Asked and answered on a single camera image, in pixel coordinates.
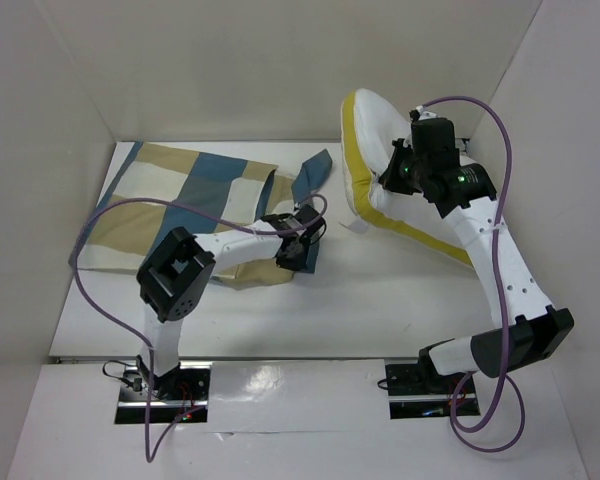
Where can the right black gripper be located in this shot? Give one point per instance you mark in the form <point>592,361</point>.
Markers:
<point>395,166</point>

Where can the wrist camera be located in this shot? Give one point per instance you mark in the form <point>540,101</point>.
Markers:
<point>306,216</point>
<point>433,135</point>

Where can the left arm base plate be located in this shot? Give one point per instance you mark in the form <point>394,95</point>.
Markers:
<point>187,397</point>

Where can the blue beige checked pillowcase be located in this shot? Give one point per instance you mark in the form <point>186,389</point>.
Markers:
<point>158,188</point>

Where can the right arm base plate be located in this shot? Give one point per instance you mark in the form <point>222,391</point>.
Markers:
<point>412,396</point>

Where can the aluminium frame rail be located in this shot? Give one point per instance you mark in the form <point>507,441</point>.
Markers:
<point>462,144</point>

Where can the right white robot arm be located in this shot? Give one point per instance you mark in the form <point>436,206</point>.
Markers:
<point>528,327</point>

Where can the white pillow yellow edge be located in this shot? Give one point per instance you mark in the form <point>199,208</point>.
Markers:
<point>369,125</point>

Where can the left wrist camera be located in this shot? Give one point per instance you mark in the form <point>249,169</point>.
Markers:
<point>306,216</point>

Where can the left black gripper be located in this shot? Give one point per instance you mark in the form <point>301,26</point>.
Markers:
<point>295,265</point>

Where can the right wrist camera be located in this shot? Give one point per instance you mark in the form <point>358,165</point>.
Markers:
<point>433,135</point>

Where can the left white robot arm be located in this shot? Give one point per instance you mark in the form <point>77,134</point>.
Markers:
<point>173,278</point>

